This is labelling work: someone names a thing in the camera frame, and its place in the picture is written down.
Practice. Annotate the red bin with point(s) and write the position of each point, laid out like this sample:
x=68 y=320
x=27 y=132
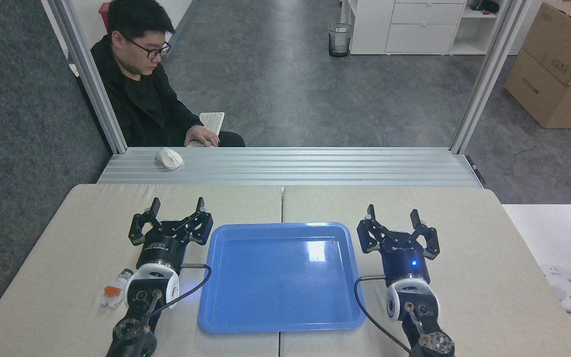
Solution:
x=103 y=15

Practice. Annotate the blue plastic tray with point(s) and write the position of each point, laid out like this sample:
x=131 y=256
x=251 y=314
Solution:
x=280 y=282

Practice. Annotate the large cardboard box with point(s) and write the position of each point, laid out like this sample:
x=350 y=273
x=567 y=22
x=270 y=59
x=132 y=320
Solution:
x=543 y=96

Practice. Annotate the silver aluminium post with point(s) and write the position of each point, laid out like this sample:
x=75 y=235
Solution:
x=92 y=79
x=486 y=79

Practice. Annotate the black mesh trash bin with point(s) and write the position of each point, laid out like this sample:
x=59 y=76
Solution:
x=340 y=40

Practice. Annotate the white keyboard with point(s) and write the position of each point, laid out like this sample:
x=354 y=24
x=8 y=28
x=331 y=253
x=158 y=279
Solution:
x=212 y=120

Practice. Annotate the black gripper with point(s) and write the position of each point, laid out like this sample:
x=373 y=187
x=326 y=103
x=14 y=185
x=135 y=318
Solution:
x=404 y=260
x=162 y=248

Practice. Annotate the white side table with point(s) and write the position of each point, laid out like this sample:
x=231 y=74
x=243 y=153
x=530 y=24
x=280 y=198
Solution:
x=553 y=238

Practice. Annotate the white drawer cabinet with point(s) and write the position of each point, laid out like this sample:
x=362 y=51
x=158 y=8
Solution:
x=414 y=27

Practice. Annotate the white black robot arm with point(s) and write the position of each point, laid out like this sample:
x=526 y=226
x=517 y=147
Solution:
x=149 y=292
x=414 y=307

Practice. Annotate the white computer mouse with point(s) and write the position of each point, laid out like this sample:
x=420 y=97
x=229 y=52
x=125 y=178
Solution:
x=168 y=158

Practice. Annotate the white round power socket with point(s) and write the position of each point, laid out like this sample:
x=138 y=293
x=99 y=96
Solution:
x=565 y=287

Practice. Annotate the black item on shelf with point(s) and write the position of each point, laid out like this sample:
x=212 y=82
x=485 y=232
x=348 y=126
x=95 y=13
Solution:
x=486 y=6

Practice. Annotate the silver aluminium rail platform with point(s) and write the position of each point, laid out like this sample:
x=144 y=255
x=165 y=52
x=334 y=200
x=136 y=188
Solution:
x=290 y=168

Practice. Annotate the white orange switch part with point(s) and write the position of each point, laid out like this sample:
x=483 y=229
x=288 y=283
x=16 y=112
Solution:
x=114 y=291

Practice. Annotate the small cardboard box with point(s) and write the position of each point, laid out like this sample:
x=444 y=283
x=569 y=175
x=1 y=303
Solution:
x=570 y=44

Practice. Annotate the person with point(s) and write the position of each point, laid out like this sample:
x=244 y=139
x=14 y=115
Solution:
x=142 y=104

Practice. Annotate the person's hand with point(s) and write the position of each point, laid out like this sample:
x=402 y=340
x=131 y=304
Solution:
x=201 y=135

